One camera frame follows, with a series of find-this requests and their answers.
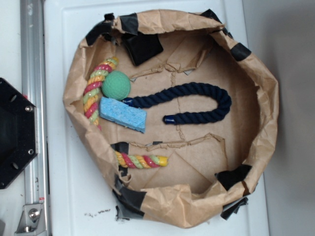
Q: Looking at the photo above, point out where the light blue sponge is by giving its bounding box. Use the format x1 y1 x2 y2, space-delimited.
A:
99 97 147 133

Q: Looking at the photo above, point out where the brown paper bag bin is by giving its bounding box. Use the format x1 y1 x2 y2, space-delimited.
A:
63 9 279 228

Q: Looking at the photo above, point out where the green ball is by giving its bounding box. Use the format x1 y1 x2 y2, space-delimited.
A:
101 71 131 101

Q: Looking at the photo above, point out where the white plastic tray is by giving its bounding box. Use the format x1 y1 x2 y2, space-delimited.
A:
44 0 269 236

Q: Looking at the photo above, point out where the dark blue rope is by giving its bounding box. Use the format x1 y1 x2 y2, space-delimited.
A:
123 83 232 126

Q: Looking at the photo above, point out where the multicolour twisted rope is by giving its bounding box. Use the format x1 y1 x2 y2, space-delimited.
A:
83 57 169 170

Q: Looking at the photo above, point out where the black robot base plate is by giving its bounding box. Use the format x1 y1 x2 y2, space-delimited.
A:
0 78 37 189

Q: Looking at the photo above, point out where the aluminium rail frame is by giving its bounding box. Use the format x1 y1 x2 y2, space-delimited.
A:
20 0 52 236

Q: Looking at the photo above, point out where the metal corner bracket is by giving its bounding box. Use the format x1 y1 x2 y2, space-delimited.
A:
14 203 47 236

